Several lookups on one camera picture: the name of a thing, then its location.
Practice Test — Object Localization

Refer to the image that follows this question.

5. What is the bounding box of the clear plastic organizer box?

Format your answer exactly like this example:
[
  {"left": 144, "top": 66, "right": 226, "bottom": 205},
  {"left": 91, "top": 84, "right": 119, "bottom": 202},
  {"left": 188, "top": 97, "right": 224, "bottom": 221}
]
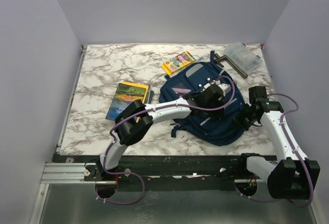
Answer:
[{"left": 224, "top": 42, "right": 262, "bottom": 74}]

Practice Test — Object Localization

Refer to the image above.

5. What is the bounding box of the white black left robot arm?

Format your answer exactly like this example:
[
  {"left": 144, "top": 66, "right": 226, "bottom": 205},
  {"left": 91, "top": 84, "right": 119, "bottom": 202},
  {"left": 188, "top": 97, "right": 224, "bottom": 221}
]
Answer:
[{"left": 96, "top": 82, "right": 235, "bottom": 180}]

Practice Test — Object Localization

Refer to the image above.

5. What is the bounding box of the dark metal T-handle tool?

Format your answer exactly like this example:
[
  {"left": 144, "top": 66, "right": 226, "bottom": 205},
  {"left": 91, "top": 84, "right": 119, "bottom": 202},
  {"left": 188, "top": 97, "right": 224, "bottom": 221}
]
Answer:
[{"left": 214, "top": 53, "right": 248, "bottom": 79}]

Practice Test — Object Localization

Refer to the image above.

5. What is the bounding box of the Animal Farm book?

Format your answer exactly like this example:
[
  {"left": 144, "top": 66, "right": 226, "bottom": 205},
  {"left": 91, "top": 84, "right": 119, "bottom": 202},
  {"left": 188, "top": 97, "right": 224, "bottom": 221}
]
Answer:
[{"left": 105, "top": 82, "right": 149, "bottom": 121}]

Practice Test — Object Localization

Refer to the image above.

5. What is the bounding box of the yellow crayon box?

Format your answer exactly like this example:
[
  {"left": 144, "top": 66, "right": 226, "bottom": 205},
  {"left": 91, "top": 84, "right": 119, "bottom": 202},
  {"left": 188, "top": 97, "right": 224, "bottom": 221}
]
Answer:
[{"left": 161, "top": 51, "right": 196, "bottom": 75}]

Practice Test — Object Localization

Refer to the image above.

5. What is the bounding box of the pink ruler in pocket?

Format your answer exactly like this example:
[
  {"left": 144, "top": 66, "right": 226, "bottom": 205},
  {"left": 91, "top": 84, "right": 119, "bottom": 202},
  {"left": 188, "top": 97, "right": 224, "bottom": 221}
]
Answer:
[{"left": 172, "top": 87, "right": 191, "bottom": 95}]

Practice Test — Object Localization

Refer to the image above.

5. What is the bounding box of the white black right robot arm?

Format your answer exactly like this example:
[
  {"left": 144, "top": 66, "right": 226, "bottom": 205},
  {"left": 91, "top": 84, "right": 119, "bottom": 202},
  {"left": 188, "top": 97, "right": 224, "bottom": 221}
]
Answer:
[{"left": 234, "top": 86, "right": 320, "bottom": 200}]

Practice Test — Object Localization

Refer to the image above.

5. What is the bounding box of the aluminium extrusion rail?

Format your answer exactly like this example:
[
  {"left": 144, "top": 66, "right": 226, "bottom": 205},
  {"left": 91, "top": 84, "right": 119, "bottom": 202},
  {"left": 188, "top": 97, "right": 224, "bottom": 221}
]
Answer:
[{"left": 41, "top": 163, "right": 95, "bottom": 184}]

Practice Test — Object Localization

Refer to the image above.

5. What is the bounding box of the navy blue student backpack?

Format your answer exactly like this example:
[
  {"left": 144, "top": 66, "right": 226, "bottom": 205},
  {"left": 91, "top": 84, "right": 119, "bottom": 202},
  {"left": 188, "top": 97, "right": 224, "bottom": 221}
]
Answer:
[{"left": 159, "top": 51, "right": 245, "bottom": 146}]

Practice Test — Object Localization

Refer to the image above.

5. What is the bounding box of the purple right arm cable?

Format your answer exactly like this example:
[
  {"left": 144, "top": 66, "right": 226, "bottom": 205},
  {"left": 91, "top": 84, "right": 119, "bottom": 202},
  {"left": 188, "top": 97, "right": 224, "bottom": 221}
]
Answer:
[{"left": 236, "top": 93, "right": 315, "bottom": 208}]

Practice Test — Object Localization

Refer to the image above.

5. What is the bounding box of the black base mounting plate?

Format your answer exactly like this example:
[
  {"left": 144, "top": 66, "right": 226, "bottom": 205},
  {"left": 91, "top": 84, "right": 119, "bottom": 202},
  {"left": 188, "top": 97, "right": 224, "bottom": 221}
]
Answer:
[{"left": 51, "top": 154, "right": 268, "bottom": 192}]

